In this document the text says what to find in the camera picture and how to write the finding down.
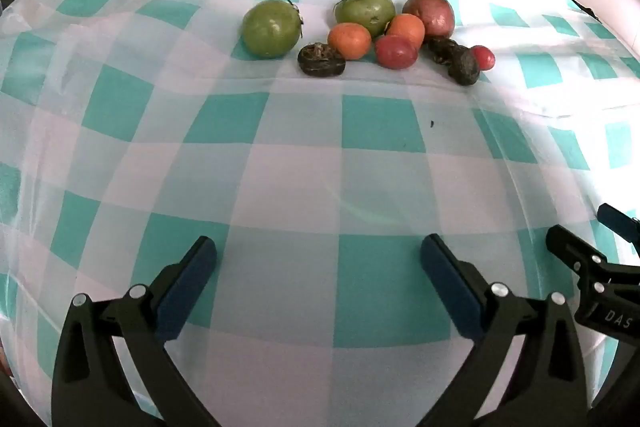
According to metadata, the teal white checkered tablecloth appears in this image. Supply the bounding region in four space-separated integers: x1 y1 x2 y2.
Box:
0 0 640 413

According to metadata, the red apple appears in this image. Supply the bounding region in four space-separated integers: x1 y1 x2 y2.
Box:
402 0 456 40

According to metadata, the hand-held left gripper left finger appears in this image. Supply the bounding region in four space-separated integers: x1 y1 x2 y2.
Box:
51 236 221 427

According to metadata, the dark wrinkled fruit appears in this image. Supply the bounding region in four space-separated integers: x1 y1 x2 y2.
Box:
297 42 347 78
426 36 463 66
447 47 482 86

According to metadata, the green tomato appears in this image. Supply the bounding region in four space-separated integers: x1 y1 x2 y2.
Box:
242 0 305 60
334 0 397 38

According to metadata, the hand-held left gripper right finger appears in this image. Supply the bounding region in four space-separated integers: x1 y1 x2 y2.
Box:
420 234 593 427

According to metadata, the orange tangerine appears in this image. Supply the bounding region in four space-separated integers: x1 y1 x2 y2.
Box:
327 22 373 60
386 13 426 52

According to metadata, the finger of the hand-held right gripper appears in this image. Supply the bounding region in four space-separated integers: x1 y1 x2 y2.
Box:
546 225 640 292
597 203 640 254

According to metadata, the small red tomato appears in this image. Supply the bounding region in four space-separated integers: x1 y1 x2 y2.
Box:
470 45 496 71

